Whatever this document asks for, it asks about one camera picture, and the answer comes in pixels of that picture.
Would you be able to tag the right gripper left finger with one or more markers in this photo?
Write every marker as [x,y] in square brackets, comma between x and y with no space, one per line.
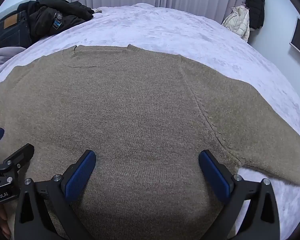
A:
[32,220]

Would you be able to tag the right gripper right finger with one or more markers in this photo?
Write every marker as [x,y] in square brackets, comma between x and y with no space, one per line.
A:
[261,220]

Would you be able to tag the tan knit sweater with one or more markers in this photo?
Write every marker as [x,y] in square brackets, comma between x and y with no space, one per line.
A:
[147,116]

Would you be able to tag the person's left hand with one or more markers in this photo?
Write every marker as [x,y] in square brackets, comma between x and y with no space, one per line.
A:
[4,228]

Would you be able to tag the dark blue jeans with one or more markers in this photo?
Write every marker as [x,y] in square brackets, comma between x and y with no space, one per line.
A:
[14,30]

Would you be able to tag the black jacket on bed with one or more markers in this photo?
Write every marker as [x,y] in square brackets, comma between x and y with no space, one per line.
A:
[51,17]

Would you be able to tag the lavender plush bed blanket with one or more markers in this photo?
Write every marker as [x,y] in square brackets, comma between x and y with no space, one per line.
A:
[176,32]

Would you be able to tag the cream puffer jacket hanging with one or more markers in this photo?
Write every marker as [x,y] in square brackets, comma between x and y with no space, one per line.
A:
[238,22]

